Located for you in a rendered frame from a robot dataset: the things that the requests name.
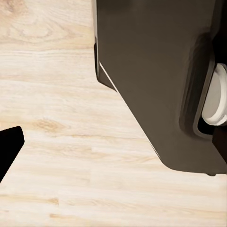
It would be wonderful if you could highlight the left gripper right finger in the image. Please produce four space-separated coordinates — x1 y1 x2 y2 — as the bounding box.
212 125 227 164

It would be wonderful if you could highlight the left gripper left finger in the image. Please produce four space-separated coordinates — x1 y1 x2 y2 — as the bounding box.
0 126 25 182

